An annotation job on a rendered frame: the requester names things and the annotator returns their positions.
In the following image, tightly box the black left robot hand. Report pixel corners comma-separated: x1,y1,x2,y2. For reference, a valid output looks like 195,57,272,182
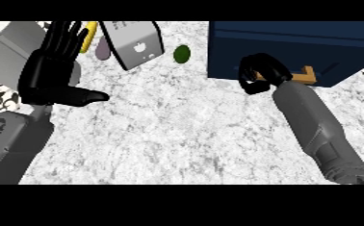
17,20,110,108

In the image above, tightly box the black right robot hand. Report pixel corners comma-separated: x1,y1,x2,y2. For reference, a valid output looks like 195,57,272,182
236,52,294,96

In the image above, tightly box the dark blue drawer cabinet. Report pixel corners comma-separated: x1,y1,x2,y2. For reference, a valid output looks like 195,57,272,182
205,20,364,88

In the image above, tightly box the grey cup with black rim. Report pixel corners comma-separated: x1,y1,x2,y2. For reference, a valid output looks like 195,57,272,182
96,20,165,72

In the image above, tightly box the pale purple oval object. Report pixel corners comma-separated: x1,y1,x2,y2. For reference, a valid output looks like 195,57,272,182
93,35,112,62

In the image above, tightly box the yellow banana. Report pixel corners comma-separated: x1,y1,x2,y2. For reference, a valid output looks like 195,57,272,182
78,20,99,55

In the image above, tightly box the green round fruit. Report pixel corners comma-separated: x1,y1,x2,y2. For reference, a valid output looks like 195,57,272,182
171,44,192,64

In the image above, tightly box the wooden drawer handle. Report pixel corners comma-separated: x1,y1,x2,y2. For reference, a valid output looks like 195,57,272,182
254,64,318,86

